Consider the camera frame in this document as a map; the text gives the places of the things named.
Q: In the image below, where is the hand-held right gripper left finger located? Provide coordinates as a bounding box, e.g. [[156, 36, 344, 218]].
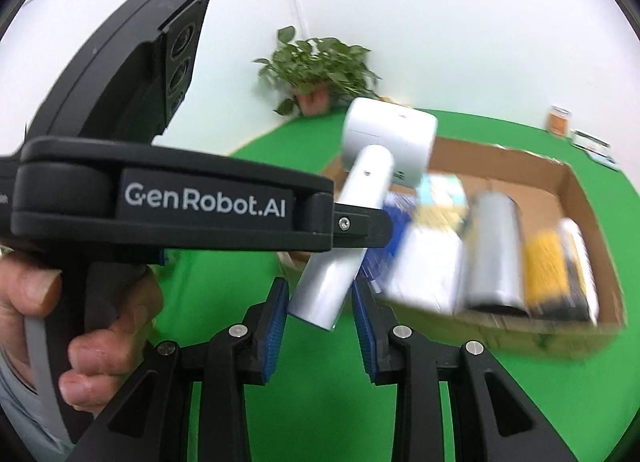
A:
[[75, 277, 291, 462]]

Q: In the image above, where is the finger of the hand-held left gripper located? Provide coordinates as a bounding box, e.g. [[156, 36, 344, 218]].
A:
[[331, 206, 397, 249]]

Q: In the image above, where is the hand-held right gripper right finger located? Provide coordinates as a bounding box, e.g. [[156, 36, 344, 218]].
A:
[[351, 278, 577, 462]]

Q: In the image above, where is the colourful board game box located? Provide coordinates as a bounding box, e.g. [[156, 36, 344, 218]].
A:
[[357, 192, 421, 293]]

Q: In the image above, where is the white plastic device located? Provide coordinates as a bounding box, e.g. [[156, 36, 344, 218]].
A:
[[387, 227, 465, 315]]

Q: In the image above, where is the pastel puzzle cube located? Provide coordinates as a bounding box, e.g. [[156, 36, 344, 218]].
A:
[[415, 174, 468, 233]]

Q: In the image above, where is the white hair dryer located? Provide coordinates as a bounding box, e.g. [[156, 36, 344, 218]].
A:
[[287, 97, 439, 332]]

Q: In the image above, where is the shallow cardboard box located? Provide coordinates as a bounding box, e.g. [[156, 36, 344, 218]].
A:
[[277, 136, 628, 360]]

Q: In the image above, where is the stainless steel cup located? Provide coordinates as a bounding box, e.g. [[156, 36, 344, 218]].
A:
[[464, 191, 531, 318]]

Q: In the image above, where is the yellow label black can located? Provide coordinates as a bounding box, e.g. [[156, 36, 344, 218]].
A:
[[522, 227, 591, 320]]

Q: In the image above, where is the white spray can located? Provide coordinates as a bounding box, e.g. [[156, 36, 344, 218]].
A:
[[557, 217, 601, 327]]

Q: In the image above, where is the person's left hand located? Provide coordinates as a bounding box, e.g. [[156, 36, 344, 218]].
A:
[[0, 253, 166, 414]]

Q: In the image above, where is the small potted green plant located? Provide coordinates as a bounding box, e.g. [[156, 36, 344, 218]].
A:
[[252, 26, 382, 117]]

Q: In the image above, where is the small orange box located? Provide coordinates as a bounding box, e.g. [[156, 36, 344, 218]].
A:
[[547, 105, 572, 138]]

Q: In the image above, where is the white remote control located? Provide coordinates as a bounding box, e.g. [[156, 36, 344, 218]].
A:
[[590, 149, 623, 172]]

